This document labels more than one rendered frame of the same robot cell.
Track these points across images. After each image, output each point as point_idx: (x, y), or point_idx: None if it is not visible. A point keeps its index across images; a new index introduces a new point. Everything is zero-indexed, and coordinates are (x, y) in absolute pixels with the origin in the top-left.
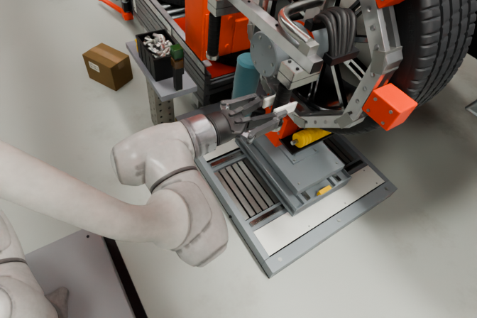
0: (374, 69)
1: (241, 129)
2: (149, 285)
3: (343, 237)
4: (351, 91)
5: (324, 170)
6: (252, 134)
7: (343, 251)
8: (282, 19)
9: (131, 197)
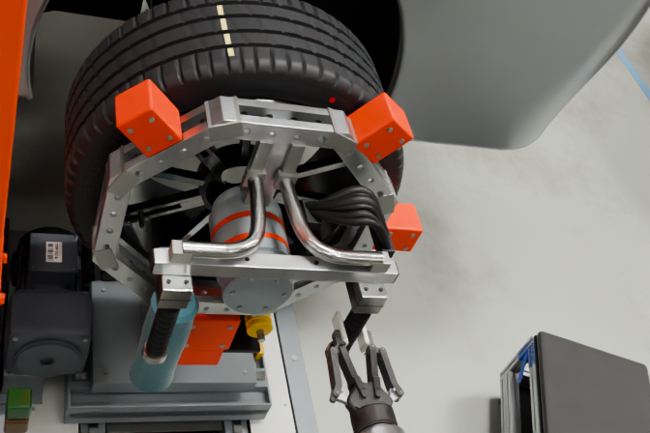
0: (383, 212)
1: (389, 396)
2: None
3: (306, 370)
4: None
5: None
6: (399, 389)
7: (324, 385)
8: (334, 256)
9: None
